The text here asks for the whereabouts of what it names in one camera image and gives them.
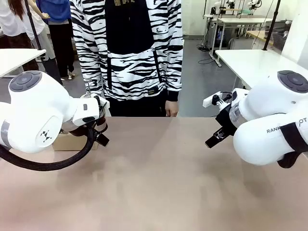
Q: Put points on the dark-haired person in white shirt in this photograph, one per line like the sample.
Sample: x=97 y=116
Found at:
x=39 y=31

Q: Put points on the large white table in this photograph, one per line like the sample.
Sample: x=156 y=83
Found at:
x=252 y=62

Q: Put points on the long-haired person in white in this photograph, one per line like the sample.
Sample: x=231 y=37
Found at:
x=10 y=21

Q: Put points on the white background desk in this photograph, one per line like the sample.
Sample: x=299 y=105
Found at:
x=240 y=20

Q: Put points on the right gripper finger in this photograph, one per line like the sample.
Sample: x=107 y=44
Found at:
x=211 y=143
x=221 y=133

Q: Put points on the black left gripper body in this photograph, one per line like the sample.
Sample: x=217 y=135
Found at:
x=100 y=124

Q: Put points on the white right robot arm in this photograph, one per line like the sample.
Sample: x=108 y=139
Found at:
x=264 y=108

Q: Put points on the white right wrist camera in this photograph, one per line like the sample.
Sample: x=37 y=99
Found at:
x=208 y=102

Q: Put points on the black stand pole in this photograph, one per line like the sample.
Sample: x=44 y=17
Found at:
x=36 y=38
x=272 y=24

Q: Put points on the dark computer tower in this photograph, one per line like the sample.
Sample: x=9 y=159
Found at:
x=221 y=36

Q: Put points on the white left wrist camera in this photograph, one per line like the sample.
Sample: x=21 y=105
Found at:
x=95 y=99

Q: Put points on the person's left hand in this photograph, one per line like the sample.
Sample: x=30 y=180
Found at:
x=171 y=109

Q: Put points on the person in zebra hoodie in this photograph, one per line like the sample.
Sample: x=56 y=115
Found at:
x=132 y=60

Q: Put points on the person's left forearm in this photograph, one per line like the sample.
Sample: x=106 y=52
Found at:
x=175 y=72

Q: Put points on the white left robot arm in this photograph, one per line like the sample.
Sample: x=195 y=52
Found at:
x=36 y=108

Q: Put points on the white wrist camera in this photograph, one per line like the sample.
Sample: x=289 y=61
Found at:
x=95 y=99
x=208 y=102

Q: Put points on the brown cardboard box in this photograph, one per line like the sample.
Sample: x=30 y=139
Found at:
x=69 y=143

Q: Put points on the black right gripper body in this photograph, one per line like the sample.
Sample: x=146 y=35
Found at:
x=226 y=121

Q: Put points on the white side table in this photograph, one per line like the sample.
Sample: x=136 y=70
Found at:
x=16 y=60

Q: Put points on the person in blue top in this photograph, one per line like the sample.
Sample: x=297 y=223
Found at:
x=60 y=31

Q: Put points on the person's right forearm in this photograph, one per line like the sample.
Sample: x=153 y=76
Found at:
x=87 y=60

